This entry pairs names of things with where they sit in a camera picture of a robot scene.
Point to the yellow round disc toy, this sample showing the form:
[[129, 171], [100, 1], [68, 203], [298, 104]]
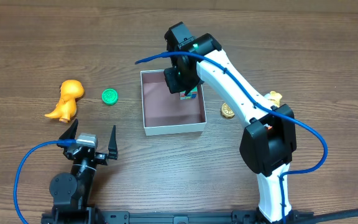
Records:
[[226, 111]]

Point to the white duck toy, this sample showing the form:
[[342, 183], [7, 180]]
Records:
[[274, 97]]

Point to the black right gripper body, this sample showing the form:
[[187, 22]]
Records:
[[173, 83]]

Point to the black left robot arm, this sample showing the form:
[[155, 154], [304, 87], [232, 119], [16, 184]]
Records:
[[71, 191]]

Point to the multicolour puzzle cube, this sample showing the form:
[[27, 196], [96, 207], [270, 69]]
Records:
[[195, 92]]

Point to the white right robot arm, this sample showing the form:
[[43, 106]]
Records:
[[267, 142]]

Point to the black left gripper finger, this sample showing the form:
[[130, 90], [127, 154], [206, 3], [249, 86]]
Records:
[[112, 146], [70, 133]]

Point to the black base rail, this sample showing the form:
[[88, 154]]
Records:
[[125, 217]]

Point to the white cardboard box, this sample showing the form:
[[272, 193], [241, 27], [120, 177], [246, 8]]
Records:
[[166, 113]]

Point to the orange dinosaur toy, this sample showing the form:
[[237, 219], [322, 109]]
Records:
[[65, 109]]

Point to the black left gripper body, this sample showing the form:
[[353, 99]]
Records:
[[96, 156]]

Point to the green round disc toy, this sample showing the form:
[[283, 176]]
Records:
[[110, 96]]

